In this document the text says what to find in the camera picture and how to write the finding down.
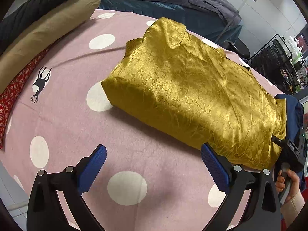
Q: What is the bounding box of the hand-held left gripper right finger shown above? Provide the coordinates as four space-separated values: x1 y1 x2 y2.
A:
200 143 282 231

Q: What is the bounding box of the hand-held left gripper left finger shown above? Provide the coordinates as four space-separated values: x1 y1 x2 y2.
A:
26 144 108 231

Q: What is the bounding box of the gold satin garment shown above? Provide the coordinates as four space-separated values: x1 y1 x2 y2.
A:
100 17 288 170

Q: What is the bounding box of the person's right forearm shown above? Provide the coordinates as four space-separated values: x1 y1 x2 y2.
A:
281 190 308 229

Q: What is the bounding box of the person's right hand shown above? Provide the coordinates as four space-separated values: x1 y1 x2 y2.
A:
275 169 303 204

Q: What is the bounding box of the navy blue garment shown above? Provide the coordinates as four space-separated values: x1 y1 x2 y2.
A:
274 93 305 145

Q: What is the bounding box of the pink polka dot blanket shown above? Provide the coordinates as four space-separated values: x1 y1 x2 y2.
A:
0 9 284 231

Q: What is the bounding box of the shelf of assorted goods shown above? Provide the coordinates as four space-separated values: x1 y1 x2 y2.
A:
281 32 308 94

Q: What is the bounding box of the red floral cloth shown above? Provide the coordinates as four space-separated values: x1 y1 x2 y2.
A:
0 52 47 150

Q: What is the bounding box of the black round stool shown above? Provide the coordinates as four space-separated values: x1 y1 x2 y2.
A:
220 38 251 59

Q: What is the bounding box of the tan folded cloth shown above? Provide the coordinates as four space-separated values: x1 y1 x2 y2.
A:
0 0 102 94

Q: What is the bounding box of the black wire rack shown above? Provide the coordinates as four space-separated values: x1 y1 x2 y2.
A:
248 35 304 95

